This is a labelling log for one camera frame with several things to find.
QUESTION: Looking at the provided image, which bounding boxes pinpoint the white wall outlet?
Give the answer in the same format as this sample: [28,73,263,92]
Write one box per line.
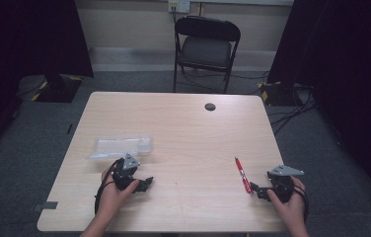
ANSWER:
[168,0,191,15]

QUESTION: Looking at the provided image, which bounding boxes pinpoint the black curtain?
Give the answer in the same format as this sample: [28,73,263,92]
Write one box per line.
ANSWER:
[266,0,371,213]

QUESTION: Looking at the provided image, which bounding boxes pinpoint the black stand base striped tape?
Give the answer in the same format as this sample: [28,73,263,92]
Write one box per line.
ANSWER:
[260,80,305,107]
[31,72,85,104]

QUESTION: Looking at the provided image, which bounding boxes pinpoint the grey floor tape strip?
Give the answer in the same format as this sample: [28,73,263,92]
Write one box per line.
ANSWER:
[31,200,59,212]

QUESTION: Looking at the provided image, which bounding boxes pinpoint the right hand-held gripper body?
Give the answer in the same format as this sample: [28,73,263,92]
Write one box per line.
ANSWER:
[266,164,306,203]

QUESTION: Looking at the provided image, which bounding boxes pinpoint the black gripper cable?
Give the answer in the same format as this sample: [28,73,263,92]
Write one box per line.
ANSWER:
[293,184,310,224]
[94,158,124,215]

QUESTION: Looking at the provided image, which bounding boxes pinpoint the person's left hand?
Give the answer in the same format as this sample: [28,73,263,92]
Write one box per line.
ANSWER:
[96,167,140,220]

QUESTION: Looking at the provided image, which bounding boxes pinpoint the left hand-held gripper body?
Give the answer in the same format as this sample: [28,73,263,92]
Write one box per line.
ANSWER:
[111,153,141,193]

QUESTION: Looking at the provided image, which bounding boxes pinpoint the clear plastic bag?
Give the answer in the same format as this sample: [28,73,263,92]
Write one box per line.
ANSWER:
[86,133,154,162]

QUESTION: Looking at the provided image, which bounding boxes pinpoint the black floor cables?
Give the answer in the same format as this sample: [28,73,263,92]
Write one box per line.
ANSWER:
[231,70,318,136]

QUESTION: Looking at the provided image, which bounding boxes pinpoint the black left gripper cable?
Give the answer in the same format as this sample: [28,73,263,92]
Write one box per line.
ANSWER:
[94,158,124,215]

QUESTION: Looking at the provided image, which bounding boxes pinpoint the red pen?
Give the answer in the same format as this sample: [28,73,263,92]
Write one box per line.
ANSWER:
[234,156,254,195]

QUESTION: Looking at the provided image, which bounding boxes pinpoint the black folding chair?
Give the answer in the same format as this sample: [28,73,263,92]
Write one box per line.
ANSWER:
[173,15,243,95]

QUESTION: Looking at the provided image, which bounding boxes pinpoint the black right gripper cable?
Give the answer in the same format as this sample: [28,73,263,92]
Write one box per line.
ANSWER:
[293,184,310,224]

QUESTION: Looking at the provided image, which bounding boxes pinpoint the person's right hand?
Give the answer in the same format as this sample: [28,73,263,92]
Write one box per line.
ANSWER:
[266,176,307,225]

